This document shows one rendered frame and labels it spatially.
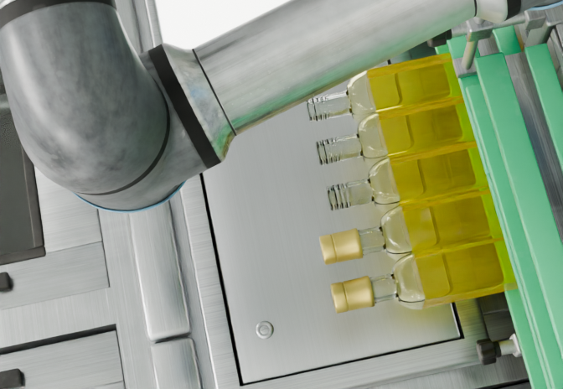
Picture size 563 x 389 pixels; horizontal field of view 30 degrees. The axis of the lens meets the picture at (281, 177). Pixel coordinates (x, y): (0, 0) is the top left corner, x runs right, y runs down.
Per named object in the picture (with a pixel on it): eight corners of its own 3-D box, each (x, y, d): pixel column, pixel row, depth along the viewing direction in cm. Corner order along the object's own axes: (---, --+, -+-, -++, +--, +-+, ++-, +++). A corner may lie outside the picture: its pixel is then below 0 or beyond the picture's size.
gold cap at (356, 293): (371, 299, 120) (333, 308, 120) (365, 271, 119) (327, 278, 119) (376, 310, 117) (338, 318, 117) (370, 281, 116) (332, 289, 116)
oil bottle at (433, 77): (509, 56, 130) (341, 91, 130) (517, 35, 125) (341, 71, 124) (522, 96, 128) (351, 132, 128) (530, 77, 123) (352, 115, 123)
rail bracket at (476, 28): (519, 44, 123) (415, 66, 123) (548, -29, 107) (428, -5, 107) (527, 67, 122) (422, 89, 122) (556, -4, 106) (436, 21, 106)
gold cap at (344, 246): (355, 222, 120) (317, 230, 120) (363, 249, 118) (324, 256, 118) (356, 236, 123) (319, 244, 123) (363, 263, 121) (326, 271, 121)
